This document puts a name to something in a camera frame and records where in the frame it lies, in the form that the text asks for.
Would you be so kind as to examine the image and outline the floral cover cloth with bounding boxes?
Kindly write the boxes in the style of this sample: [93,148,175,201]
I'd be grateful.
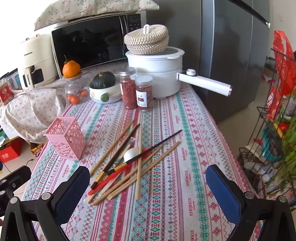
[34,0,160,32]

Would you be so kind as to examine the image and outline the tall jar of red berries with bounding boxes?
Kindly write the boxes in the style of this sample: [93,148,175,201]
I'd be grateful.
[119,67,137,110]

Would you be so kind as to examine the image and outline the red cardboard box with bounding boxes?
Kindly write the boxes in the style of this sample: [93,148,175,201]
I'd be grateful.
[0,137,25,164]

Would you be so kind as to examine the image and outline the white electric cooking pot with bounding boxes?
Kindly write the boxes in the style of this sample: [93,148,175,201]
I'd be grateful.
[125,46,233,100]

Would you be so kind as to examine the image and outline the black wire rack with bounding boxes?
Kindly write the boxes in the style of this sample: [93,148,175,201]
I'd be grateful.
[237,47,296,202]

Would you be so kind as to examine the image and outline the patterned striped tablecloth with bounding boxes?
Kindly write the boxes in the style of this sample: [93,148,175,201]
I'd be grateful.
[22,82,264,241]

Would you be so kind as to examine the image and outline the plain black chopstick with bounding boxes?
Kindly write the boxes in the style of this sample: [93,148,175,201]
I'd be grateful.
[101,124,141,175]

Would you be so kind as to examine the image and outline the white ceramic spoon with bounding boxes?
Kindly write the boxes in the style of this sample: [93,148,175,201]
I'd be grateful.
[123,147,140,163]

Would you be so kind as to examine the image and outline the white air fryer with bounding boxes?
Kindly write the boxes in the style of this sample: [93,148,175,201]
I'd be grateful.
[17,34,59,90]

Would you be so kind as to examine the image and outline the black chopstick with gold end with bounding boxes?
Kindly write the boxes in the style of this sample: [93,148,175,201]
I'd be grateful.
[105,143,166,175]
[90,130,183,189]

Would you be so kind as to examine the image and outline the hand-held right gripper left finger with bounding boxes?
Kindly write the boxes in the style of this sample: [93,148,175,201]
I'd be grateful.
[0,166,90,241]

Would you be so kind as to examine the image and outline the dark green squash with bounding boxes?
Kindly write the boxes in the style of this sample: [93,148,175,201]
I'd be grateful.
[92,72,116,90]

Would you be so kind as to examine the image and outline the red plastic bag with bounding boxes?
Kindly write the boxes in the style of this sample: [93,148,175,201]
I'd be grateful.
[266,30,296,121]

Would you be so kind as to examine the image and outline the pile of bamboo chopsticks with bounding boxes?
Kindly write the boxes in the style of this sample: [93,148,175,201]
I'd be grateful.
[87,120,181,206]

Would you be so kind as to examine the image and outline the clear plastic container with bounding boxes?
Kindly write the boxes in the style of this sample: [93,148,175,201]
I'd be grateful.
[6,68,23,91]

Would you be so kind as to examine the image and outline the white small-flower cloth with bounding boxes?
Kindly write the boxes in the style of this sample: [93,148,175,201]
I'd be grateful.
[0,62,130,144]

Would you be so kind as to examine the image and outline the large orange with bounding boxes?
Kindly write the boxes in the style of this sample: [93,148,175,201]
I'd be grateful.
[62,56,81,79]

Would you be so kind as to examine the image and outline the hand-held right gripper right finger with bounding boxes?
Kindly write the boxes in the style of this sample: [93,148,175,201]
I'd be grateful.
[205,164,296,241]

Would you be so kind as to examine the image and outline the green leafy vegetables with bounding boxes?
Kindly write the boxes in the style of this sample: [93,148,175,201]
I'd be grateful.
[266,116,296,193]

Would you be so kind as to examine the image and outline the red tin canister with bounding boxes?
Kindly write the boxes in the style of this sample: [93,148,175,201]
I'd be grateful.
[0,78,14,106]

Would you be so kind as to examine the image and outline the black microwave oven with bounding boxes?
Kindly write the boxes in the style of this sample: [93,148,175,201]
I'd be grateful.
[51,13,147,79]

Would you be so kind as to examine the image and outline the red chopstick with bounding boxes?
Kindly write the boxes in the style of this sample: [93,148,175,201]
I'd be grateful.
[87,147,151,195]

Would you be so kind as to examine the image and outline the clear glass jar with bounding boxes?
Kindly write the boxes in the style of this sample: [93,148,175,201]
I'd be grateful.
[57,72,91,105]

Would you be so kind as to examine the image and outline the pink perforated utensil holder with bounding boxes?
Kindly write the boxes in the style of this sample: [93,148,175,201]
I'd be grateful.
[43,116,87,161]

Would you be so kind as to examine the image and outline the woven rope basket with lid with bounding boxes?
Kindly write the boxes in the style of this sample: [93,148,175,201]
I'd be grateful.
[124,24,169,55]

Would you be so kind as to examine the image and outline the short jar with white label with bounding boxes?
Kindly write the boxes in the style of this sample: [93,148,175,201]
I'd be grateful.
[135,75,154,112]

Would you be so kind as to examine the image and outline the grey refrigerator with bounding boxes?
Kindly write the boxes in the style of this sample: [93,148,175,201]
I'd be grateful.
[146,0,271,125]

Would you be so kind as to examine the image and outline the white bowl with green knob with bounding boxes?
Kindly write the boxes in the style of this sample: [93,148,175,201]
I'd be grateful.
[89,83,123,104]

